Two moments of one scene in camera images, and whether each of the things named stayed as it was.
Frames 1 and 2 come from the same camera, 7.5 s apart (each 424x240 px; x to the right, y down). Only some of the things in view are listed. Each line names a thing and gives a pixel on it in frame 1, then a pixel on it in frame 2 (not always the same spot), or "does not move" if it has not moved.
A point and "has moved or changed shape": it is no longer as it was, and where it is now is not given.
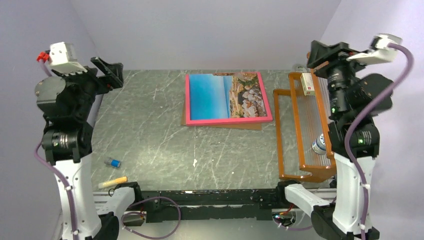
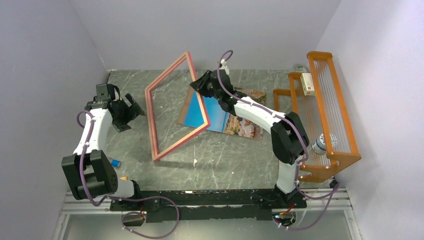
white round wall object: x=301 y=69 does not move
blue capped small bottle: x=113 y=163 does not move
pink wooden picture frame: x=226 y=120 -> x=148 y=91
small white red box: x=307 y=84 does not move
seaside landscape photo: x=221 y=95 has moved or changed shape
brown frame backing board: x=250 y=126 -> x=184 y=111
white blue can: x=319 y=145 does not move
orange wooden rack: x=312 y=119 does not move
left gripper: x=113 y=71 -> x=121 y=125
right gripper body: x=337 y=56 -> x=210 y=92
